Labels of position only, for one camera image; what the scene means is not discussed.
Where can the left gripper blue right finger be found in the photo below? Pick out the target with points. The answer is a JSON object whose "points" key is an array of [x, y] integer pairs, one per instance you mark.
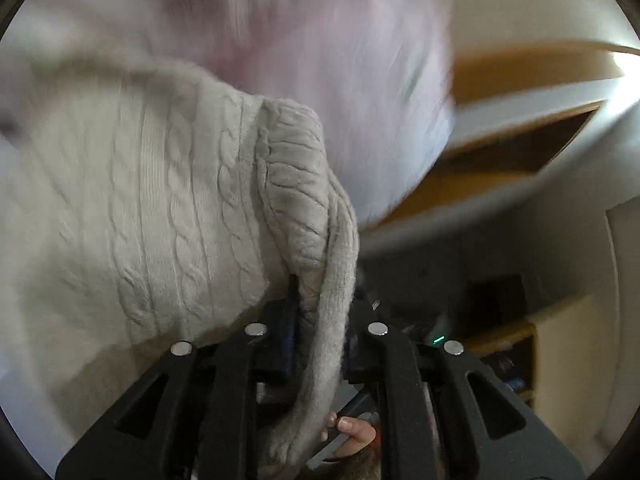
{"points": [[391, 371]]}

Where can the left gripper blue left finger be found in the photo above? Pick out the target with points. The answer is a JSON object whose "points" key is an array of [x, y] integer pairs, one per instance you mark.
{"points": [[252, 389]]}

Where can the beige cable-knit sweater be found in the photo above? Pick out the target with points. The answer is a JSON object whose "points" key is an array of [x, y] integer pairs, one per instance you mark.
{"points": [[152, 202]]}

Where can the person's right hand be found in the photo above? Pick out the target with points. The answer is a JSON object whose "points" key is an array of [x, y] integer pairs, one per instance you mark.
{"points": [[358, 457]]}

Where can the wooden shelf unit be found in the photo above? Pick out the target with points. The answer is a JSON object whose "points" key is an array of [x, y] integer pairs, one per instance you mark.
{"points": [[510, 351]]}

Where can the wooden headboard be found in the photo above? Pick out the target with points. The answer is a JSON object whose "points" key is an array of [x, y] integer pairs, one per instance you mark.
{"points": [[519, 113]]}

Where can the right pink floral pillow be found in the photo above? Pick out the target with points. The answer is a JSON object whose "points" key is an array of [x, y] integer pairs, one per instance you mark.
{"points": [[377, 72]]}

